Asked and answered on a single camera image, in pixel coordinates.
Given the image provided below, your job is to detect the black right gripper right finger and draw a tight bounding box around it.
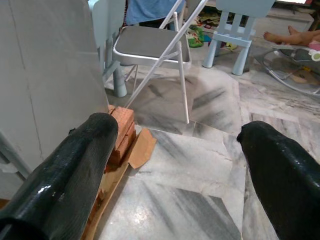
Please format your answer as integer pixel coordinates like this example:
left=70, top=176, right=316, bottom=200
left=236, top=120, right=320, bottom=240

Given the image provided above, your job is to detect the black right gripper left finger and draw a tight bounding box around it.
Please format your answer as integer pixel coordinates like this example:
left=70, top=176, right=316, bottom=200
left=0, top=112, right=119, bottom=240

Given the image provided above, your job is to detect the grey mini fridge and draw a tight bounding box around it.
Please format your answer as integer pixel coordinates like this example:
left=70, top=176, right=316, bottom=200
left=0, top=0, right=110, bottom=201

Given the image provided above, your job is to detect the light blue plastic table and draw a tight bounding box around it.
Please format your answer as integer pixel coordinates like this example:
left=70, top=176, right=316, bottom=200
left=88, top=0, right=129, bottom=98

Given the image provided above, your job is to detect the grey baby bouncer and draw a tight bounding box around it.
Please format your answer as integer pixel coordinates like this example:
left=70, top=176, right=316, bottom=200
left=254, top=41, right=320, bottom=96

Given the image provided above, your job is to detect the yellow green small toy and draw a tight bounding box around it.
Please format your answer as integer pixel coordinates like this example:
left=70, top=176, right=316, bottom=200
left=224, top=41, right=238, bottom=52

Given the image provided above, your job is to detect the light blue child's chair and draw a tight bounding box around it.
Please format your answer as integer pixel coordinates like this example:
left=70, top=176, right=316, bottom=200
left=201, top=0, right=276, bottom=76

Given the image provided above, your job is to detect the grey metal folding chair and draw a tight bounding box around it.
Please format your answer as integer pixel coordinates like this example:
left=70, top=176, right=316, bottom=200
left=111, top=0, right=210, bottom=125

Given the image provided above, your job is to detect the blue cloth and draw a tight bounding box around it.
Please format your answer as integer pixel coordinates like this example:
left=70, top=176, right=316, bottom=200
left=124, top=0, right=186, bottom=26

